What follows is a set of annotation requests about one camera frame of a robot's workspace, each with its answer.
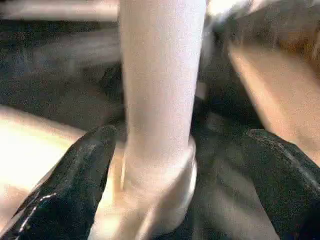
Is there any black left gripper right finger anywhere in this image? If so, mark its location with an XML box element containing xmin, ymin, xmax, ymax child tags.
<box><xmin>245</xmin><ymin>128</ymin><xmax>320</xmax><ymax>240</ymax></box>

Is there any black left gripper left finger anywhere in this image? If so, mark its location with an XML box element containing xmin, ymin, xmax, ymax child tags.
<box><xmin>0</xmin><ymin>124</ymin><xmax>118</xmax><ymax>240</ymax></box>

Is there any white plastic table leg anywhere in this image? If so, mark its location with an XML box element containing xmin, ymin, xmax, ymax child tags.
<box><xmin>119</xmin><ymin>0</ymin><xmax>209</xmax><ymax>201</ymax></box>

